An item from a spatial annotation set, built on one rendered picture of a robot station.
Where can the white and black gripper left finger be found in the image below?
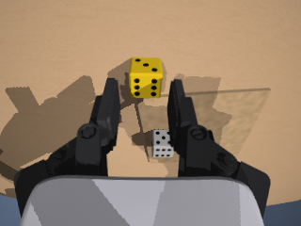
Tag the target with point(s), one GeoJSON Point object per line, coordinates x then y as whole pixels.
{"type": "Point", "coordinates": [84, 150]}

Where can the tan flat mat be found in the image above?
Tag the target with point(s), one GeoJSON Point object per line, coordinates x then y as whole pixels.
{"type": "Point", "coordinates": [229, 114]}

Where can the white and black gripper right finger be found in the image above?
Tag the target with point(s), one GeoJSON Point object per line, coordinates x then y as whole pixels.
{"type": "Point", "coordinates": [203, 156]}

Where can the yellow die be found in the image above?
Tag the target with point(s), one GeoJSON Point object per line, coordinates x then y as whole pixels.
{"type": "Point", "coordinates": [145, 77]}

